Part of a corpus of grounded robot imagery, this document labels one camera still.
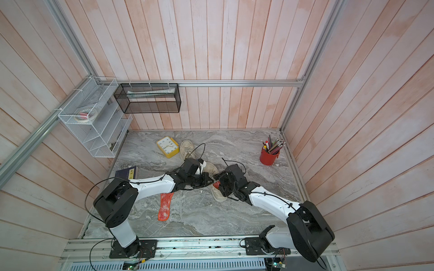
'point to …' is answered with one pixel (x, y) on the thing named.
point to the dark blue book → (131, 173)
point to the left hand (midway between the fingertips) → (213, 184)
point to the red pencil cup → (267, 158)
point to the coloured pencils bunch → (273, 148)
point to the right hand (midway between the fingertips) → (213, 178)
